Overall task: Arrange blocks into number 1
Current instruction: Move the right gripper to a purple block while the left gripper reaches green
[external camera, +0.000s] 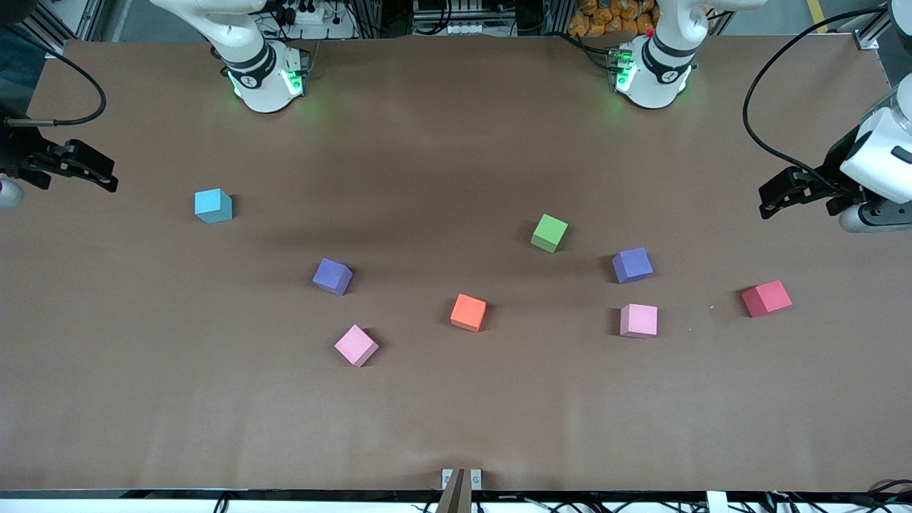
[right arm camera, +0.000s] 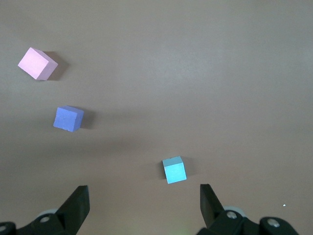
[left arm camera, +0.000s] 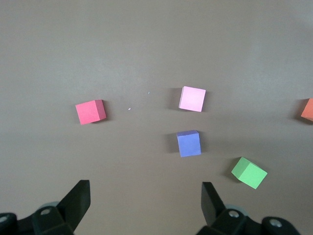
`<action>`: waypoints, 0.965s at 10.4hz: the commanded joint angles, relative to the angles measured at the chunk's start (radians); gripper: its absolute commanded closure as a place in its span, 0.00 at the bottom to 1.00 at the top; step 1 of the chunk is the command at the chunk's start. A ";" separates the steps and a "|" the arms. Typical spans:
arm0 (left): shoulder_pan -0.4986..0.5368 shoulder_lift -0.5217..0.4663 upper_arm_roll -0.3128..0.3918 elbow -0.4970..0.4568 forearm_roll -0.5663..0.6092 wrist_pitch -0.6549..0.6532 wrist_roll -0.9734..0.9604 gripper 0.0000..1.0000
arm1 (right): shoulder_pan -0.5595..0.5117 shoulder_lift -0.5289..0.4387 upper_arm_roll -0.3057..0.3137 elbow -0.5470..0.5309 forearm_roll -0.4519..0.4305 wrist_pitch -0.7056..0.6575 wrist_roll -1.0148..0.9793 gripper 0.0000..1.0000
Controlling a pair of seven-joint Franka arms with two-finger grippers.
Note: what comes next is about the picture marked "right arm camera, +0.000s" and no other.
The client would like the brown table cover sheet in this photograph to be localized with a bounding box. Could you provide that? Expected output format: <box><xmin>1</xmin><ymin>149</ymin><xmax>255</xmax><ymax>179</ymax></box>
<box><xmin>0</xmin><ymin>0</ymin><xmax>313</xmax><ymax>235</ymax></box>

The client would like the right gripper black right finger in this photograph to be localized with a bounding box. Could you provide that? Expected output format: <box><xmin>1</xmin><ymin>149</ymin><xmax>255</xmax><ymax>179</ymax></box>
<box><xmin>197</xmin><ymin>184</ymin><xmax>299</xmax><ymax>235</ymax></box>

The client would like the cyan foam block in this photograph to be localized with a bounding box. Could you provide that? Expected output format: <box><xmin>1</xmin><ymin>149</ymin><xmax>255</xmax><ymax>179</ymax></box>
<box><xmin>162</xmin><ymin>156</ymin><xmax>188</xmax><ymax>185</ymax></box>

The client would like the pink foam block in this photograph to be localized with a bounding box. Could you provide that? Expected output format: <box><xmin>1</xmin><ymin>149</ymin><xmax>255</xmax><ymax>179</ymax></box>
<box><xmin>17</xmin><ymin>47</ymin><xmax>59</xmax><ymax>81</ymax></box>

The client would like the indigo blue foam block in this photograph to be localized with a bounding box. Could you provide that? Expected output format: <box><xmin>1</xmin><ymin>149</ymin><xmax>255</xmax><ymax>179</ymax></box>
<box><xmin>52</xmin><ymin>105</ymin><xmax>85</xmax><ymax>134</ymax></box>

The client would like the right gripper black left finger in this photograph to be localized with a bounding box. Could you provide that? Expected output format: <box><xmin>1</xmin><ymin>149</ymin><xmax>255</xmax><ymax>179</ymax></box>
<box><xmin>0</xmin><ymin>185</ymin><xmax>90</xmax><ymax>235</ymax></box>

